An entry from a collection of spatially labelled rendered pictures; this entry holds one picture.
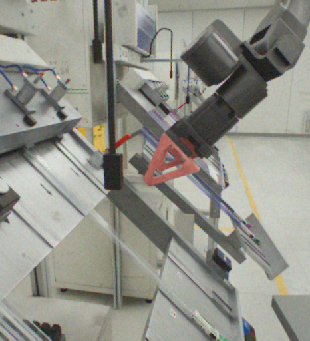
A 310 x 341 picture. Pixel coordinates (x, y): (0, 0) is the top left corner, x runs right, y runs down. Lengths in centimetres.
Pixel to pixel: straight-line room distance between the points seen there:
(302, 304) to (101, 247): 107
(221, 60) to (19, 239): 35
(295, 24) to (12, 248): 49
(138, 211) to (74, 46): 102
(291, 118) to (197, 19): 330
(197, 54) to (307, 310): 79
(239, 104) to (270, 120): 780
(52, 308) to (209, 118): 69
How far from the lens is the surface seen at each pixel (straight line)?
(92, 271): 185
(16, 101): 55
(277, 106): 824
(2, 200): 39
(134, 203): 73
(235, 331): 70
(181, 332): 56
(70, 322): 89
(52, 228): 48
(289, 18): 52
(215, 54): 42
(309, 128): 846
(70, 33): 159
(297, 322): 97
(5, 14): 74
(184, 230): 96
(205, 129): 44
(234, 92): 44
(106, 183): 38
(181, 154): 40
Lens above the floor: 119
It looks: 15 degrees down
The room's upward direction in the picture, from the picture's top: straight up
